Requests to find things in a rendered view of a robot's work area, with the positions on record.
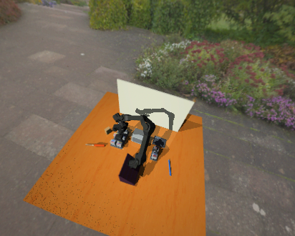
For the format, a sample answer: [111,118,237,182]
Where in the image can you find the white flat board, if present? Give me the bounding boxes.
[117,79,195,132]

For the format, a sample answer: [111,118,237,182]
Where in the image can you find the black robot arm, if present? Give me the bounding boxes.
[112,113,155,168]

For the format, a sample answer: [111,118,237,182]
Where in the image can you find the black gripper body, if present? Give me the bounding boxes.
[115,122,128,141]

